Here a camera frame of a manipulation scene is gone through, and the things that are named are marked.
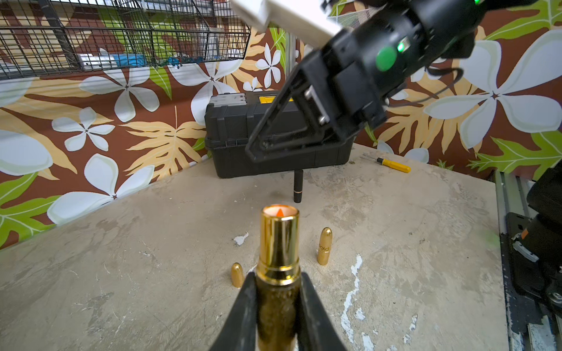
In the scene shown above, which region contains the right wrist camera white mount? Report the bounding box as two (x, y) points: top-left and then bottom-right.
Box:
(230, 0), (342, 48)

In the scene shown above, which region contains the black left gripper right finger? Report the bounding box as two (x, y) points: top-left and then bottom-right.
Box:
(297, 272), (346, 351)

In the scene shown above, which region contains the black plastic toolbox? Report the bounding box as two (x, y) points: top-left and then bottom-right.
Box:
(204, 91), (357, 179)

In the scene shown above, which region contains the blue item in basket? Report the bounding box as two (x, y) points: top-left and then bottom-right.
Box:
(78, 53), (146, 71)

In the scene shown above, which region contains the yellow handled screwdriver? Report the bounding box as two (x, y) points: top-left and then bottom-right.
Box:
(361, 155), (411, 173)

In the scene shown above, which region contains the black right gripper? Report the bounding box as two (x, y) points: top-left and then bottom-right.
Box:
(245, 1), (483, 162)

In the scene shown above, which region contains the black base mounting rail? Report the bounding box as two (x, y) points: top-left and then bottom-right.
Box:
(494, 163), (561, 350)

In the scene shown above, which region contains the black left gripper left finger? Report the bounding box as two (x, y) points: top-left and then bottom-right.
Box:
(209, 272), (258, 351)

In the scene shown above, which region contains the black wire basket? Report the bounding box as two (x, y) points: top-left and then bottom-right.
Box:
(1, 0), (250, 80)

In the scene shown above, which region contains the gold lipstick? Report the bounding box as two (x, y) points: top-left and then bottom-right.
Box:
(317, 227), (333, 266)
(256, 205), (301, 350)

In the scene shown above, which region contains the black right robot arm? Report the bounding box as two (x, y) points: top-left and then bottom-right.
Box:
(232, 0), (522, 162)

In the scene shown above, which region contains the black lipstick tube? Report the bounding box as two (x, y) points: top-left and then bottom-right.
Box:
(294, 169), (304, 203)

